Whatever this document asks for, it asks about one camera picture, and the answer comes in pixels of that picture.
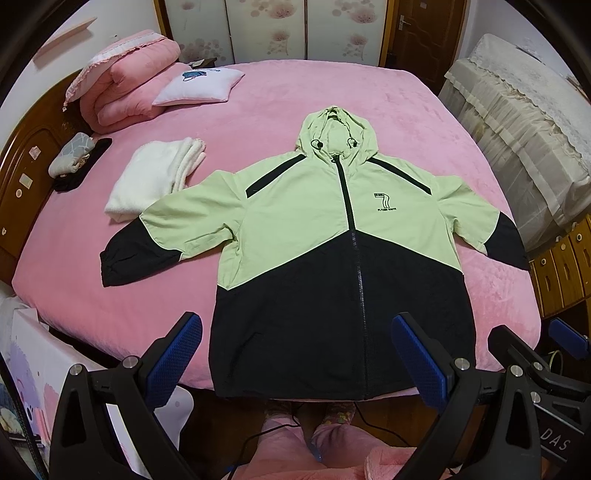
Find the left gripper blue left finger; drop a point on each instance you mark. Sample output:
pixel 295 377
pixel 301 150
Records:
pixel 167 358

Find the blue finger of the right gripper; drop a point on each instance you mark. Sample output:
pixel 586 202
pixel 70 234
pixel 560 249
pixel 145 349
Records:
pixel 509 349
pixel 573 342

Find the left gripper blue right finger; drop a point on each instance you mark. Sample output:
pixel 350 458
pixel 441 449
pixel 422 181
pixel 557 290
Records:
pixel 426 361

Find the green and black hooded jacket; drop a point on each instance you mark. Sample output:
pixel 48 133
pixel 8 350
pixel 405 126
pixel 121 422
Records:
pixel 321 248

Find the wooden drawer cabinet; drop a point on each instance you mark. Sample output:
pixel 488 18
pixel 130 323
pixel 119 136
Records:
pixel 561 273

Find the pink fuzzy trousers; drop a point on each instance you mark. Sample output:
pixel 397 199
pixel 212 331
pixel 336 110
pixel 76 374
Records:
pixel 336 450

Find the folded white blanket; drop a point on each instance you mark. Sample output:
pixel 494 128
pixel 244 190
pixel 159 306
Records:
pixel 155 170

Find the black flat object on bed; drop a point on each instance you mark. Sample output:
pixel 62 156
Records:
pixel 72 181

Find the beige lace furniture cover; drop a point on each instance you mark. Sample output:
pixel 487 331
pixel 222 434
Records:
pixel 533 128

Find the brown wooden headboard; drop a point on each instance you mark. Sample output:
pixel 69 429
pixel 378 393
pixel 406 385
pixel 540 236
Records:
pixel 25 183

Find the grey patterned small pillow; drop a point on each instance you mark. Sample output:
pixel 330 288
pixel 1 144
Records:
pixel 72 156

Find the pink plush bed cover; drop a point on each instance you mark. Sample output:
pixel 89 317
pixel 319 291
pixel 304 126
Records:
pixel 59 271

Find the folded pink quilt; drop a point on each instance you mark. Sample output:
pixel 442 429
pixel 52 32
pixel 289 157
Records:
pixel 119 85

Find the white square pillow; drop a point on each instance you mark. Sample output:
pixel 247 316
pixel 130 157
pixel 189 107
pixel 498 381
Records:
pixel 199 86

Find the brown wooden door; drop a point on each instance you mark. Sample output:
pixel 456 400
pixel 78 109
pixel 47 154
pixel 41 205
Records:
pixel 425 37

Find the floral sliding wardrobe doors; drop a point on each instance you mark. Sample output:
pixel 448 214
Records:
pixel 243 31

